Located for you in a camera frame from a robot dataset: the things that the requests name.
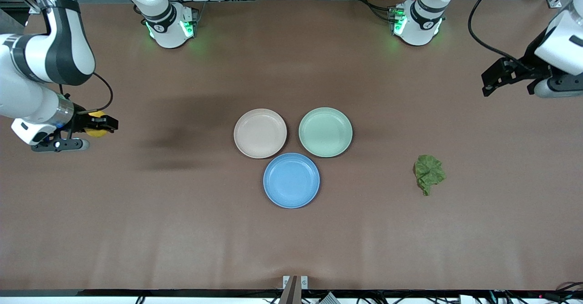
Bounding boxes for green lettuce leaf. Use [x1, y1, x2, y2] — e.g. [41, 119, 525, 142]
[413, 154, 446, 197]

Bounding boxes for table edge clamp bracket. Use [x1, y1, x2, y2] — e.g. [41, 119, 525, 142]
[279, 275, 309, 304]

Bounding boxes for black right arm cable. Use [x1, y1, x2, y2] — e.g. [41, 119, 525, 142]
[61, 72, 113, 113]

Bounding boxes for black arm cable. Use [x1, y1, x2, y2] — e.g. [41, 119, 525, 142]
[61, 72, 113, 113]
[468, 0, 530, 68]

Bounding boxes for yellow lemon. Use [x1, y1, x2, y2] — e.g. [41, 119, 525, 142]
[85, 110, 109, 138]

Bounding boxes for blue round plate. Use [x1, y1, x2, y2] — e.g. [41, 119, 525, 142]
[263, 152, 321, 209]

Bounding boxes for brown table cover sheet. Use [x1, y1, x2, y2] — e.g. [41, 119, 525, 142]
[0, 0, 583, 291]

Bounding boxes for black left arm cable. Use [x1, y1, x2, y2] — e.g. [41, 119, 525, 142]
[468, 0, 530, 68]

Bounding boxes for pale green round plate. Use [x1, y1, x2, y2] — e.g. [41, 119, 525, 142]
[298, 107, 353, 158]

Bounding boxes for beige round plate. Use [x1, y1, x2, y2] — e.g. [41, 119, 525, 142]
[233, 108, 287, 159]

